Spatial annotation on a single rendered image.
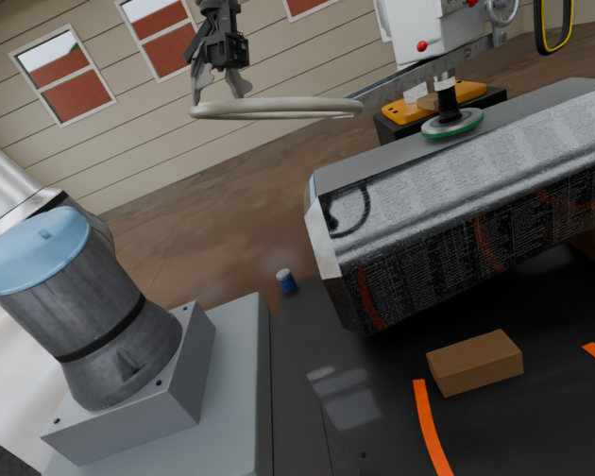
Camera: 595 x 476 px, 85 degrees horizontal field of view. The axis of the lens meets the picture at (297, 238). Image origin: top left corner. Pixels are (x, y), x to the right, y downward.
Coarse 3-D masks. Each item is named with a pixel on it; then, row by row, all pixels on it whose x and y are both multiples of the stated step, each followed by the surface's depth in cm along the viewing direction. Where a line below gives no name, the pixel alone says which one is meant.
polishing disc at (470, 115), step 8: (464, 112) 125; (472, 112) 122; (480, 112) 119; (432, 120) 132; (456, 120) 121; (464, 120) 118; (472, 120) 116; (424, 128) 127; (432, 128) 124; (440, 128) 120; (448, 128) 118; (456, 128) 117
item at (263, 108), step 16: (192, 112) 82; (208, 112) 77; (224, 112) 74; (240, 112) 73; (256, 112) 113; (272, 112) 114; (288, 112) 114; (304, 112) 113; (320, 112) 110; (336, 112) 104; (352, 112) 94
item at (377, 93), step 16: (464, 48) 111; (480, 48) 114; (416, 64) 117; (432, 64) 107; (448, 64) 110; (384, 80) 113; (400, 80) 103; (416, 80) 106; (352, 96) 109; (368, 96) 99; (384, 96) 102
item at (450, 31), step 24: (384, 0) 110; (408, 0) 103; (432, 0) 97; (480, 0) 103; (408, 24) 108; (432, 24) 101; (456, 24) 101; (480, 24) 105; (408, 48) 112; (432, 48) 105
